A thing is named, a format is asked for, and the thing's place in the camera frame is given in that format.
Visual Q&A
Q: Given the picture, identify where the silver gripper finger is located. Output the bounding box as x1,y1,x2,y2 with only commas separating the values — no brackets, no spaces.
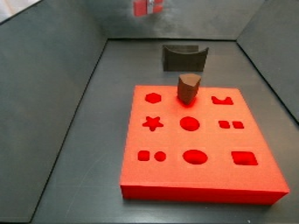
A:
147,0,155,14

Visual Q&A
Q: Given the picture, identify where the red double-square block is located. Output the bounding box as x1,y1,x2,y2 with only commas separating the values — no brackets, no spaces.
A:
133,0,164,17

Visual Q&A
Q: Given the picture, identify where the red shape-sorting board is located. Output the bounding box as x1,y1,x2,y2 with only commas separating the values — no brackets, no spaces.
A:
120,86,290,205

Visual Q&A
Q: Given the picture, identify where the black curved holder stand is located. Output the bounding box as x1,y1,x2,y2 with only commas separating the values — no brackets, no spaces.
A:
163,45,209,72

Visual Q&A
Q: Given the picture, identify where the dark brown rounded peg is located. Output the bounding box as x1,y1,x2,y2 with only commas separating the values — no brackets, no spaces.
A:
177,73,201,105

